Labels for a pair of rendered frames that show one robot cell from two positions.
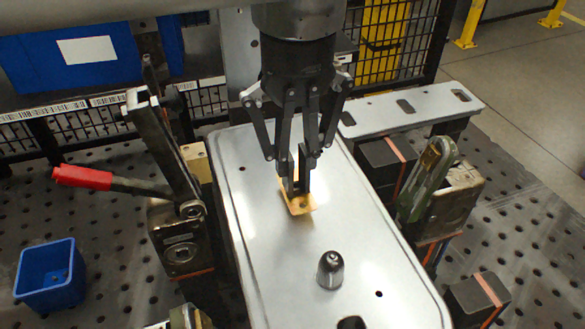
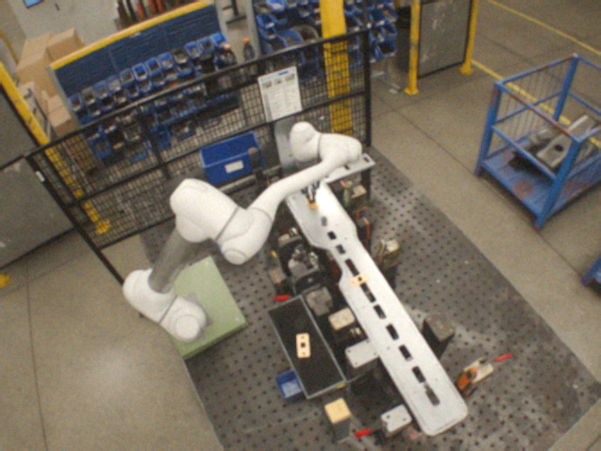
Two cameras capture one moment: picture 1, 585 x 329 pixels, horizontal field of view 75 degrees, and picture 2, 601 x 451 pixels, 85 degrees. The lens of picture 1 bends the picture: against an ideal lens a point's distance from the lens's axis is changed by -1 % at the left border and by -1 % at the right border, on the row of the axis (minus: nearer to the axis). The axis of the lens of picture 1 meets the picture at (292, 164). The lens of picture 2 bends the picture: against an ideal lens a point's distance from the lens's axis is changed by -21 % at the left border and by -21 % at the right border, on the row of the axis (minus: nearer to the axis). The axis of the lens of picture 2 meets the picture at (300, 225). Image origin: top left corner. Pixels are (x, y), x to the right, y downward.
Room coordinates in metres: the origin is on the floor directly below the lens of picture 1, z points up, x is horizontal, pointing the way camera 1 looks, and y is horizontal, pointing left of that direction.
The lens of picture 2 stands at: (-0.96, 0.01, 2.45)
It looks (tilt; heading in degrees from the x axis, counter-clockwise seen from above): 50 degrees down; 2
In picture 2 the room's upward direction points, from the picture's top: 10 degrees counter-clockwise
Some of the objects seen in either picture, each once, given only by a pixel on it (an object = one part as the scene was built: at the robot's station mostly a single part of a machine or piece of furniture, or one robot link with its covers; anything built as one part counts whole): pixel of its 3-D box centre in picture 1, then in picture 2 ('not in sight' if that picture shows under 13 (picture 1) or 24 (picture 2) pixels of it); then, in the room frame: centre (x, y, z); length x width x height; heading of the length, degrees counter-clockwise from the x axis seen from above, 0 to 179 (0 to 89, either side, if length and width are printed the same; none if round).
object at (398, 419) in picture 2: not in sight; (391, 428); (-0.70, -0.18, 0.88); 0.11 x 0.10 x 0.36; 108
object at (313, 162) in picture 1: (317, 151); not in sight; (0.37, -0.03, 1.09); 0.03 x 0.01 x 0.05; 108
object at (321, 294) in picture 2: not in sight; (321, 318); (-0.18, 0.03, 0.89); 0.13 x 0.11 x 0.38; 108
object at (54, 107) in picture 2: not in sight; (55, 122); (2.66, 2.65, 0.52); 1.21 x 0.81 x 1.05; 27
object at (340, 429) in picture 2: not in sight; (339, 423); (-0.65, 0.02, 0.92); 0.08 x 0.08 x 0.44; 18
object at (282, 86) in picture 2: not in sight; (280, 94); (0.91, 0.07, 1.30); 0.23 x 0.02 x 0.31; 108
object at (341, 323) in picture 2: not in sight; (343, 337); (-0.29, -0.05, 0.89); 0.13 x 0.11 x 0.38; 108
